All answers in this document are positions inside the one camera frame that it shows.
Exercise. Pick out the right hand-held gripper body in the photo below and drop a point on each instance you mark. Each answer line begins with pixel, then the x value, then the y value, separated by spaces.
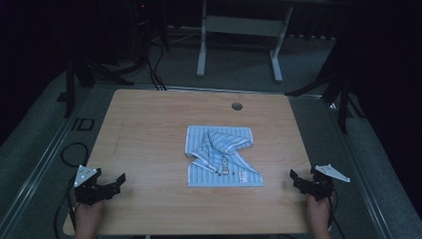
pixel 323 181

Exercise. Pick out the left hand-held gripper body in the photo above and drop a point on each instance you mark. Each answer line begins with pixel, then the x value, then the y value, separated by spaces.
pixel 87 186

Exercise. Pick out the blue striped towel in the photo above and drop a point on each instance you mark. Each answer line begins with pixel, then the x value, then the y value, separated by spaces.
pixel 212 152

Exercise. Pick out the person's right hand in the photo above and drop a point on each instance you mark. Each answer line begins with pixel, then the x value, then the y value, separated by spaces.
pixel 318 214

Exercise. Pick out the person's left hand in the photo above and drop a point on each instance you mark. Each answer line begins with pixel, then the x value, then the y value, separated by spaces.
pixel 88 217

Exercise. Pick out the round table grommet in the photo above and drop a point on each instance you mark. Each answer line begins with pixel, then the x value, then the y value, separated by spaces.
pixel 237 106

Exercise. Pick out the black metal stand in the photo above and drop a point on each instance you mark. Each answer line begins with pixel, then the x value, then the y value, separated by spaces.
pixel 335 86
pixel 78 76

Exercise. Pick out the white metal desk frame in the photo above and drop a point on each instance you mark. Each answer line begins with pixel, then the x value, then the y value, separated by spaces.
pixel 242 26

